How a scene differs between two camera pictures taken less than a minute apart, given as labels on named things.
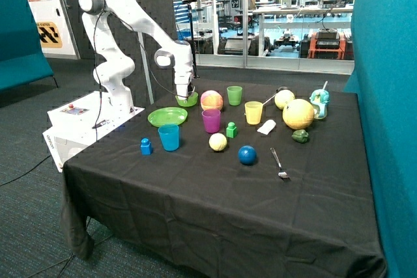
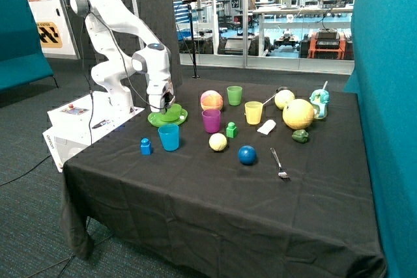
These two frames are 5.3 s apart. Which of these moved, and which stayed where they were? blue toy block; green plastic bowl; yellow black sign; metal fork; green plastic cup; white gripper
Moved: white gripper; green plastic bowl
Stayed: metal fork; blue toy block; green plastic cup; yellow black sign
